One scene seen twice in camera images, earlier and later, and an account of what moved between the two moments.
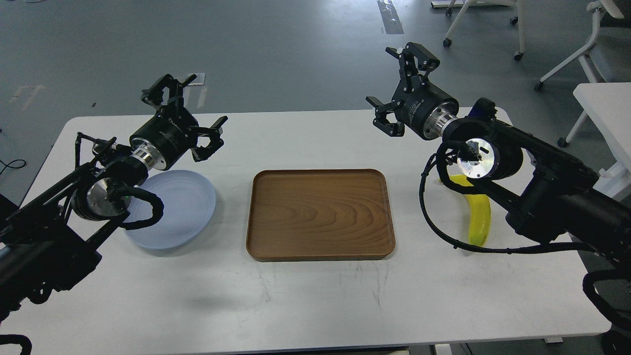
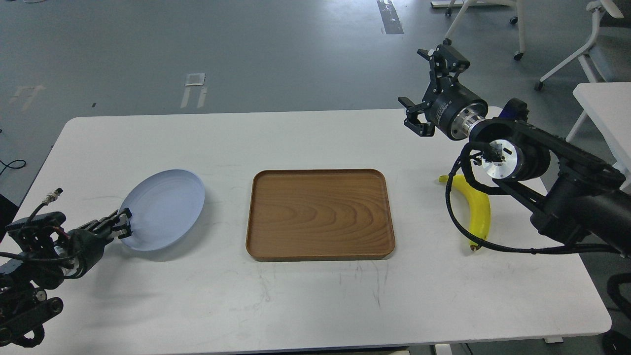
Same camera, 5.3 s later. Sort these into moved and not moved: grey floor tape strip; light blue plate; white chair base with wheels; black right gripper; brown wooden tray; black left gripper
Moved: black right gripper; light blue plate; black left gripper
Not moved: white chair base with wheels; brown wooden tray; grey floor tape strip
